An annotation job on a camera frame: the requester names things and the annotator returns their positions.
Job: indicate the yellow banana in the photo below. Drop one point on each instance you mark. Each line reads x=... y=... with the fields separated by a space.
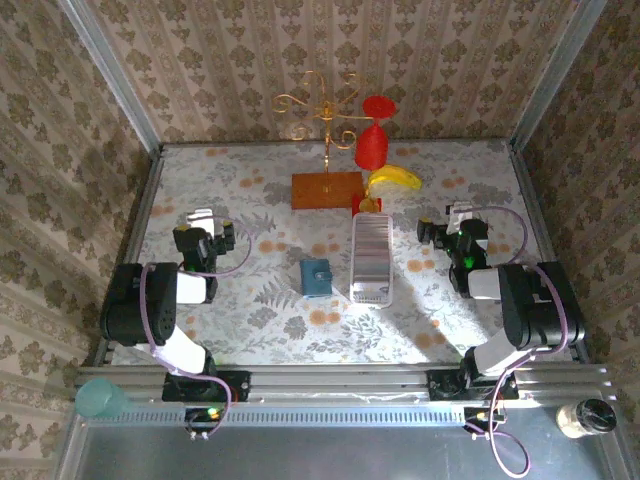
x=395 y=177

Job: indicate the grey metal shelf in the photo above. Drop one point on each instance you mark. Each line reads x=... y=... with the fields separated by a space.
x=325 y=455

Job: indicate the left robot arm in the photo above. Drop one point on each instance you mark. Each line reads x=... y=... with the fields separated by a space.
x=130 y=305

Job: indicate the aluminium rail beam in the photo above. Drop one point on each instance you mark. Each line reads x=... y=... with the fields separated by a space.
x=340 y=382

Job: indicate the small yellow toy piece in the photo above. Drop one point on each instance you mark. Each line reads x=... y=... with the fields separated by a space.
x=370 y=204

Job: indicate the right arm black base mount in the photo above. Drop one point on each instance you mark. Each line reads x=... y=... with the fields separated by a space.
x=445 y=385

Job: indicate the aluminium table side rail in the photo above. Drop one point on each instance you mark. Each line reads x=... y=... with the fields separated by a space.
x=539 y=225
x=140 y=220

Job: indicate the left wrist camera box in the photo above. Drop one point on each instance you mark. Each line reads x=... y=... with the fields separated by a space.
x=202 y=219

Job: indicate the teal plastic cup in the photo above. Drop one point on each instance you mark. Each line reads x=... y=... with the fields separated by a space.
x=100 y=397

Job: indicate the small red block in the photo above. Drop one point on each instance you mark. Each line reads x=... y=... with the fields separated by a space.
x=356 y=202

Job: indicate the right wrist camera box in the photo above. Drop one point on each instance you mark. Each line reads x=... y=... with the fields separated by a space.
x=459 y=214

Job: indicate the red wine glass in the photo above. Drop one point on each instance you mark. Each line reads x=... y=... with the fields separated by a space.
x=372 y=147

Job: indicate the gold stand with wooden base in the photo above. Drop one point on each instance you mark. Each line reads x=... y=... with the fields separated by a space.
x=320 y=192

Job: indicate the blue card holder wallet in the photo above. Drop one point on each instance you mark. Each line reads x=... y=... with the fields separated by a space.
x=315 y=278

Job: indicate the floral tablecloth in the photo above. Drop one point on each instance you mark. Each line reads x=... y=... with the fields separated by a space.
x=225 y=190

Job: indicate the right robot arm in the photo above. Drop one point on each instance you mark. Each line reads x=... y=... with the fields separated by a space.
x=530 y=310

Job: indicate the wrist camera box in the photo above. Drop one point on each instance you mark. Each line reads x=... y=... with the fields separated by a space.
x=202 y=219
x=459 y=214

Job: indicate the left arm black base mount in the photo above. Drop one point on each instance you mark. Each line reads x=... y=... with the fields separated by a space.
x=235 y=385

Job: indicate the aluminium frame post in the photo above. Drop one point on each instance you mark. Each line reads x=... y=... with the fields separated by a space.
x=560 y=65
x=106 y=65

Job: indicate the glass jar with black lid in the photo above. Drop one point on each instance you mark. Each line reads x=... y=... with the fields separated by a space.
x=582 y=417

